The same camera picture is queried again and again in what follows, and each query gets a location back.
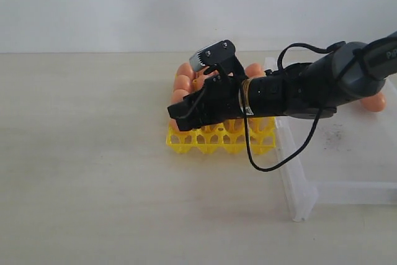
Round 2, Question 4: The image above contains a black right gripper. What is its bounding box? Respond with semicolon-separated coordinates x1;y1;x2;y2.
167;56;247;132

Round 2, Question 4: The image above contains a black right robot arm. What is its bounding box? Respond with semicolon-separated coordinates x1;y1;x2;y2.
167;34;396;131

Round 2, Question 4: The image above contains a brown egg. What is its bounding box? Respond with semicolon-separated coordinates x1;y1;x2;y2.
360;91;386;112
173;74;194;93
171;89;189;104
169;119;179;131

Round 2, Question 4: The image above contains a clear plastic bin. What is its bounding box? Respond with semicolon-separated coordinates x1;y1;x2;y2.
280;79;396;222

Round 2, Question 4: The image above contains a black camera cable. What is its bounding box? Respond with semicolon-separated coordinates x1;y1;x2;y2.
241;41;373;173

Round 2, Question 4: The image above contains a yellow plastic egg tray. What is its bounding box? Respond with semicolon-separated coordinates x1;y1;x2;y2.
166;117;276;155

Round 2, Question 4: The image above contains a brown egg packed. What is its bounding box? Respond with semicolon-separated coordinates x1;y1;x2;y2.
176;63;196;79
197;71;215;80
245;63;265;78

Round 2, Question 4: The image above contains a brown egg back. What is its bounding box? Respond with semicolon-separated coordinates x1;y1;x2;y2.
171;89;189;104

